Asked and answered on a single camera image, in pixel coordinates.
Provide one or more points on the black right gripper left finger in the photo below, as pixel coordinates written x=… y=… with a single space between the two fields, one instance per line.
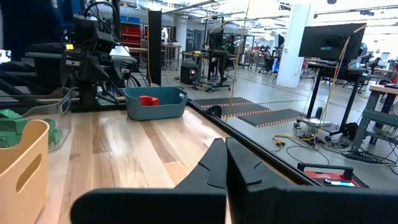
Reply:
x=186 y=205

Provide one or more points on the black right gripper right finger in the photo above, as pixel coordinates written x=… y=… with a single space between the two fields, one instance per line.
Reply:
x=280 y=205

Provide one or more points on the small green toy block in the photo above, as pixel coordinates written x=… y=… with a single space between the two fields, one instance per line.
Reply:
x=54 y=133
x=9 y=114

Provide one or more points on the red toy block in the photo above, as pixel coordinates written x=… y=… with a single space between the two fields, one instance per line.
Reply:
x=149 y=101

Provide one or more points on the green two-by-four brick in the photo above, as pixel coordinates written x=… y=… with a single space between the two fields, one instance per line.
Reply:
x=12 y=130

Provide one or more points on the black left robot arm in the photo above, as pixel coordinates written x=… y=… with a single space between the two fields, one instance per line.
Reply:
x=88 y=96

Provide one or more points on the yellow label tag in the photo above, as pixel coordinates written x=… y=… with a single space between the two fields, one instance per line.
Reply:
x=70 y=47

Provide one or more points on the clear plastic bin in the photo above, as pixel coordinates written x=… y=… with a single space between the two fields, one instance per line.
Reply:
x=63 y=102

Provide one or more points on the black side desk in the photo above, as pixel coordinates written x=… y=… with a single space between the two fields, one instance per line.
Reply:
x=40 y=65

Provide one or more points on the red portable power station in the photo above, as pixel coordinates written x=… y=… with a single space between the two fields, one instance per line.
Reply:
x=320 y=175

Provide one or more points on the red storage bins shelf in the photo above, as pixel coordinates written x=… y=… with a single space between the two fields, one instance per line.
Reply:
x=132 y=31

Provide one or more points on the black upright panel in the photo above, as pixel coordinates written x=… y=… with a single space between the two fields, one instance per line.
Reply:
x=154 y=46

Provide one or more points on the black striped floor mat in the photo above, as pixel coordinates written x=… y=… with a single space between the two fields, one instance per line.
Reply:
x=270 y=117
x=224 y=102
x=245 y=111

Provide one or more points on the teal plastic bin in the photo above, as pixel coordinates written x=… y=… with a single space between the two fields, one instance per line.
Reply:
x=168 y=105

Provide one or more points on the yellow plastic bin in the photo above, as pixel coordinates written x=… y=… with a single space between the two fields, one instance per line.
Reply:
x=12 y=140

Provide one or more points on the black computer tower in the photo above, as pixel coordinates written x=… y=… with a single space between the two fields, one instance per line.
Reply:
x=188 y=74

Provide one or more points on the black rolling monitor stand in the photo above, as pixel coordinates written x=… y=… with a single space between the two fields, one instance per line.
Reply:
x=314 y=90

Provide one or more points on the grey metal workbench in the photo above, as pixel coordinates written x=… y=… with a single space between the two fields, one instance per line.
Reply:
x=373 y=116

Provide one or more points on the black workstation desk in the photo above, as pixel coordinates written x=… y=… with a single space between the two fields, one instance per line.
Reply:
x=214 y=56

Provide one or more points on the black office chair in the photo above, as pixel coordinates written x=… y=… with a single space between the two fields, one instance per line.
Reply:
x=266 y=59

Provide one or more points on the person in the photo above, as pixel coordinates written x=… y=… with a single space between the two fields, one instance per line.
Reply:
x=230 y=46

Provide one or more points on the white building column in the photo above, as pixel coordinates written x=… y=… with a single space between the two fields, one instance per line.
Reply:
x=293 y=46

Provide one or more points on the black computer monitor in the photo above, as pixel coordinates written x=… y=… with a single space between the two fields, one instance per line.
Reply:
x=329 y=42

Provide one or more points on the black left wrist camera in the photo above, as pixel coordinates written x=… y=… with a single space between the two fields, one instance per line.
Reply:
x=104 y=43

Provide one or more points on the black aluminium table frame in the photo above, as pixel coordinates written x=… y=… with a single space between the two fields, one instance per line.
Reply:
x=248 y=143

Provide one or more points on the black frame clamp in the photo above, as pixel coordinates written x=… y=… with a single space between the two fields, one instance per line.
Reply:
x=214 y=112

